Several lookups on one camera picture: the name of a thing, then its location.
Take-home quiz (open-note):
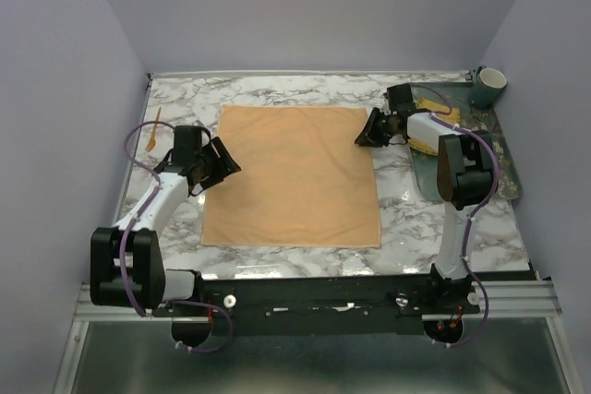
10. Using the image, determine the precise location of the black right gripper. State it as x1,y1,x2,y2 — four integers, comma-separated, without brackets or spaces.
355,107,399,149

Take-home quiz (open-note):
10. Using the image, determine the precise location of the orange plastic knife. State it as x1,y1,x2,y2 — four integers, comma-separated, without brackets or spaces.
145,107,162,152

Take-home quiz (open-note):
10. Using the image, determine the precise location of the peach cloth napkin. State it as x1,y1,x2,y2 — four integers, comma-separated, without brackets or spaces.
201,106,380,248

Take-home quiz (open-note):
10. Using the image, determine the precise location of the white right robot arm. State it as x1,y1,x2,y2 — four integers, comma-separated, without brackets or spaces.
355,83,500,313

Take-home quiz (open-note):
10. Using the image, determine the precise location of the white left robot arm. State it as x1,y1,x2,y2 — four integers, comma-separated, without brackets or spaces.
90,125,241,316

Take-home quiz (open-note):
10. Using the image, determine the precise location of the yellow woven coaster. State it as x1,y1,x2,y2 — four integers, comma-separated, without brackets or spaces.
408,98,461,156

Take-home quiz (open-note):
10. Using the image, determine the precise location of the teal mug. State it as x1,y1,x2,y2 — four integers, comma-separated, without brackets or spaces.
468,66,508,110

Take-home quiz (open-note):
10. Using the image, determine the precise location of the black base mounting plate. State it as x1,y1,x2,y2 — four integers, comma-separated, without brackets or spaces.
153,273,480,336

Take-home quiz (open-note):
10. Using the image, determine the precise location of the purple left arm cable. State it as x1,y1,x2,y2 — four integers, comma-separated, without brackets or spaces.
117,120,235,354

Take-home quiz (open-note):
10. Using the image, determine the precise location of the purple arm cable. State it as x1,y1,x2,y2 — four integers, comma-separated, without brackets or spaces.
415,84,504,349
117,120,235,354

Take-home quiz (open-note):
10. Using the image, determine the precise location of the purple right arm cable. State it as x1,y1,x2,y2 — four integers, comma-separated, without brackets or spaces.
415,84,504,349

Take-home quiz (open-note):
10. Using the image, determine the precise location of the aluminium frame rail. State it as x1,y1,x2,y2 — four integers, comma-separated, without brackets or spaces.
73,279,562,321

